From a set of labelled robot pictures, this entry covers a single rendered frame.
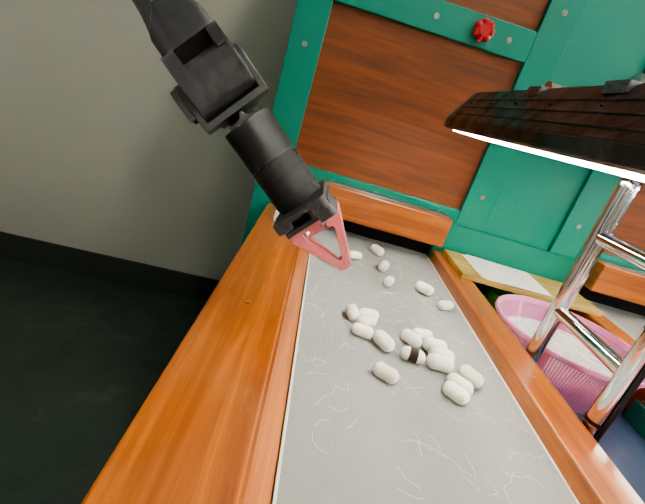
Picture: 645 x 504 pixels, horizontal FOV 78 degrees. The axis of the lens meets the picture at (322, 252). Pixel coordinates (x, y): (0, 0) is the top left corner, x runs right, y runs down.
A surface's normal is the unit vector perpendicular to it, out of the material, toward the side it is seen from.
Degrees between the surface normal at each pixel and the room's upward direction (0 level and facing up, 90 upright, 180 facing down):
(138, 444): 0
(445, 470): 0
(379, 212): 90
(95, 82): 90
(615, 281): 90
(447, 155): 90
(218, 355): 0
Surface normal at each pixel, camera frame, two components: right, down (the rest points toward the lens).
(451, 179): -0.03, 0.36
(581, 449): 0.28, -0.90
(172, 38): 0.00, 0.01
